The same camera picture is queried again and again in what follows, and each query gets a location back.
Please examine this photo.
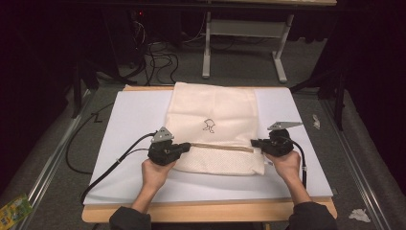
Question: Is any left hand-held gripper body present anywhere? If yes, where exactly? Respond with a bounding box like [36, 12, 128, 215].
[147, 126, 184, 167]

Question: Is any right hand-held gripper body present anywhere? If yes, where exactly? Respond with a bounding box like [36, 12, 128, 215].
[262, 121, 304, 158]

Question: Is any cream zippered cloth bag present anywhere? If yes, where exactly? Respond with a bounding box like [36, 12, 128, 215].
[164, 81, 266, 176]

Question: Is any person's right hand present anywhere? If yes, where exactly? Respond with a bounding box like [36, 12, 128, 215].
[264, 149, 303, 187]

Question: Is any person's left hand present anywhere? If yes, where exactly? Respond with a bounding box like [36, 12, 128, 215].
[141, 158, 177, 193]

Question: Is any white table sheet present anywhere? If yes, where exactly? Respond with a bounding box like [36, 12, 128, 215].
[83, 87, 334, 206]

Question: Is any black metal stand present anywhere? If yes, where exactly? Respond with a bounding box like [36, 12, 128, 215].
[70, 58, 101, 120]
[288, 61, 350, 132]

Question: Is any crumpled white tissue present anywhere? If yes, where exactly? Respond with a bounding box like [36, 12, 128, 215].
[348, 208, 372, 224]

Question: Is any green printed packet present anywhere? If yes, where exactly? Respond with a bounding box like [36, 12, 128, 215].
[0, 193, 34, 230]

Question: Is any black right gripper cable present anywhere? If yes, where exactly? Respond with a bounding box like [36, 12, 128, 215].
[280, 135, 308, 190]

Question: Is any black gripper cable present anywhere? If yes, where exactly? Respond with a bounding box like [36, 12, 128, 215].
[79, 131, 158, 204]
[280, 135, 308, 190]

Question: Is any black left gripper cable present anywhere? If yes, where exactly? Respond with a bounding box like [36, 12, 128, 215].
[79, 131, 158, 204]

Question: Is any metal floor rail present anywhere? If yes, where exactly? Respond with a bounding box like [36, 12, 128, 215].
[321, 99, 398, 230]
[17, 89, 94, 230]

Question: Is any tangle of black cables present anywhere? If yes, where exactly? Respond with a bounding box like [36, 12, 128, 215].
[128, 18, 180, 86]

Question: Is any black cable on floor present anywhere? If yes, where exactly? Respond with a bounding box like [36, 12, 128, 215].
[64, 101, 115, 175]

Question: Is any white metal desk frame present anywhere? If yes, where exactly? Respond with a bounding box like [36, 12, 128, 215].
[201, 11, 295, 84]

